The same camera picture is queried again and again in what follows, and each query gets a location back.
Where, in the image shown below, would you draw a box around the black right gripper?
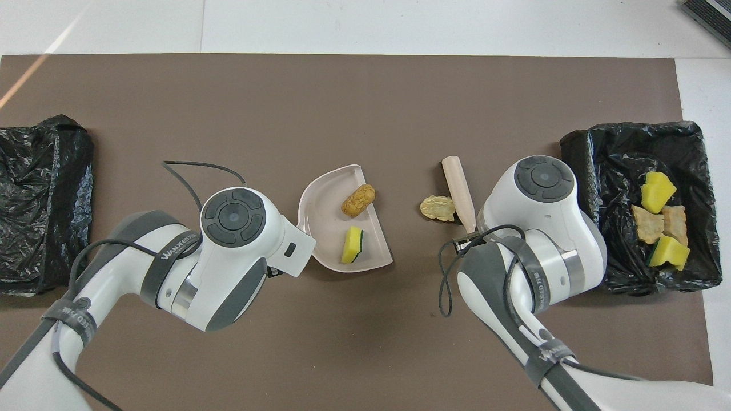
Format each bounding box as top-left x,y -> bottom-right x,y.
454,234 -> 486,256

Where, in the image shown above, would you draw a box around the beige hand brush black bristles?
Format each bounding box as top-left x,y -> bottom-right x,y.
441,155 -> 477,234

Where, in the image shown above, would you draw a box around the beige plastic dustpan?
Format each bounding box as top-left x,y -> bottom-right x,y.
297,164 -> 394,274

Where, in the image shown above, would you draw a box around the yellow green sponge piece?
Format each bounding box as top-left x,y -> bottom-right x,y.
641,171 -> 678,215
648,236 -> 690,272
341,226 -> 364,265

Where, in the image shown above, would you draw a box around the brown potato-shaped lump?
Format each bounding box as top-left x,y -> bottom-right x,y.
341,184 -> 377,218

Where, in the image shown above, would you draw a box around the bin lined with black bag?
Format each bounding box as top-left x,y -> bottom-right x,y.
0,114 -> 95,296
560,120 -> 723,296

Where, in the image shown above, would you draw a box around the brown paper table mat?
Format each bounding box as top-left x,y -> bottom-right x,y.
0,54 -> 716,411

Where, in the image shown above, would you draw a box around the dark grey ribbed device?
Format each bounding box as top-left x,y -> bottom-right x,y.
680,0 -> 731,49

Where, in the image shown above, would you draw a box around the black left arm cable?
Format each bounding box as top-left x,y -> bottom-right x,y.
51,160 -> 247,411

